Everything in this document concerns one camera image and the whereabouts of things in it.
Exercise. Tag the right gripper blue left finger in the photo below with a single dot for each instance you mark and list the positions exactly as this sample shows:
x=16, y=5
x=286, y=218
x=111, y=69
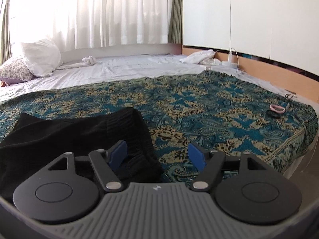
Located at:
x=106, y=162

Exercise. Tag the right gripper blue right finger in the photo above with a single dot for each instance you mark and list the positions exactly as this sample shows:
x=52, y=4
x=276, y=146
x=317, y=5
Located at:
x=210, y=167

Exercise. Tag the black pants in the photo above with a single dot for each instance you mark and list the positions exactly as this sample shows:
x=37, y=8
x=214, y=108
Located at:
x=34, y=142

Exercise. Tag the teal paisley bedspread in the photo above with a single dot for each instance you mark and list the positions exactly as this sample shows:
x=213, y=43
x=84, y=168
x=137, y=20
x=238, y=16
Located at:
x=213, y=109

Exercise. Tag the white bed sheet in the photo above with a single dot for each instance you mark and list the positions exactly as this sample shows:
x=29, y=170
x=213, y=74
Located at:
x=125, y=68

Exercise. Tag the small rolled white cloth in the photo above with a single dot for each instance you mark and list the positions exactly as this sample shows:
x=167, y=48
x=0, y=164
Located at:
x=89, y=60

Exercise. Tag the crumpled white cloth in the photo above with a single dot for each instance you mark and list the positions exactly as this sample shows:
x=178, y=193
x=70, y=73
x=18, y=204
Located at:
x=205, y=57

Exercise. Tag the white pillow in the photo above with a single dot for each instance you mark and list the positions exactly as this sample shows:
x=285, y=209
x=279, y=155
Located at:
x=42, y=57

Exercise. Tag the floral grey pillow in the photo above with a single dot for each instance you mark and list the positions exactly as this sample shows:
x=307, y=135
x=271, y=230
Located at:
x=15, y=71

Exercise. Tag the green striped curtain right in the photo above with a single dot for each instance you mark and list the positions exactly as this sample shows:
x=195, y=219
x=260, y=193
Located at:
x=176, y=24

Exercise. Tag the green striped curtain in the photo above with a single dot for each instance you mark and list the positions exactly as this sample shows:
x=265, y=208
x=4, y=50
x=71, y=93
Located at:
x=5, y=34
x=176, y=24

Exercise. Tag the green striped curtain left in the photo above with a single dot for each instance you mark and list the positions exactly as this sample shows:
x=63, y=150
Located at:
x=5, y=34

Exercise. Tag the white sheer curtain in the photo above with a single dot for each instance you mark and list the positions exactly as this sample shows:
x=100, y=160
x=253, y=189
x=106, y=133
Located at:
x=77, y=24

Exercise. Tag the white wardrobe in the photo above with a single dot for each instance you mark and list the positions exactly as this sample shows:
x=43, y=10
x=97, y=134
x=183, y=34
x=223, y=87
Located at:
x=285, y=31

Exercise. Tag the white charger with cable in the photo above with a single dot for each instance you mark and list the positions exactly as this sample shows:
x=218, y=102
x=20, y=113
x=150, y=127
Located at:
x=232, y=61

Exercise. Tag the wooden bed frame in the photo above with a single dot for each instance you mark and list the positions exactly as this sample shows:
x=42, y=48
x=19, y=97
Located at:
x=279, y=77

